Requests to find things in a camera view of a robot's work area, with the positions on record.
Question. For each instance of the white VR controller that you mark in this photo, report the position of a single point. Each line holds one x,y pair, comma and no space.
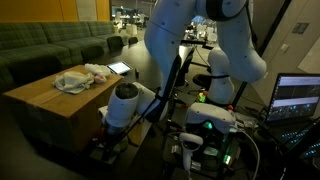
190,140

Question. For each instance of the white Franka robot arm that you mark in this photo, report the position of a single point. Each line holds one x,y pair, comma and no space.
233,60

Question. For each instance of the white wall switch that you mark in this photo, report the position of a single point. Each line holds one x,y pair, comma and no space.
285,47

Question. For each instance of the small green yellow object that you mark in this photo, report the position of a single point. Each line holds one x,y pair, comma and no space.
202,97

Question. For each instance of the green plaid sofa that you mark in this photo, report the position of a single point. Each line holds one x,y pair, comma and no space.
30,50

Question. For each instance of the small red knob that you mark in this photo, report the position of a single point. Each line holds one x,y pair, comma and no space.
230,107

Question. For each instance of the small black cylinder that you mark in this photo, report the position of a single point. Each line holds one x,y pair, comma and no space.
136,73

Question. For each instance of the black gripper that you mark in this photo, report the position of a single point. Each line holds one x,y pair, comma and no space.
111,138

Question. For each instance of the black equipment bar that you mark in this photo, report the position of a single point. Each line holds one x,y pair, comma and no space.
196,42

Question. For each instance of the open black laptop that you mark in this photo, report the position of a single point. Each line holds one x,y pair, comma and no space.
293,96

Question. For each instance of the white pink plush toy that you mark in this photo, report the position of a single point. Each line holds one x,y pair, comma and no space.
98,70

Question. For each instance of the white VR headset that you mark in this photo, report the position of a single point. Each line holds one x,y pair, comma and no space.
210,115

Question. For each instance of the white towel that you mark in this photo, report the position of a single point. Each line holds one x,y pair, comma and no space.
73,81

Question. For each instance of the red plush rose green leaves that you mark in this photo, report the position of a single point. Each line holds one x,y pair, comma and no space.
122,146

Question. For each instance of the black device green lights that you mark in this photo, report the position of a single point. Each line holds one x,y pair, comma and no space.
233,146

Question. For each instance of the lit tablet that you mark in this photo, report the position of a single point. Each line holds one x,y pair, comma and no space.
119,67

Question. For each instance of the large cardboard box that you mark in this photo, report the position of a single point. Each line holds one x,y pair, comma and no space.
66,110

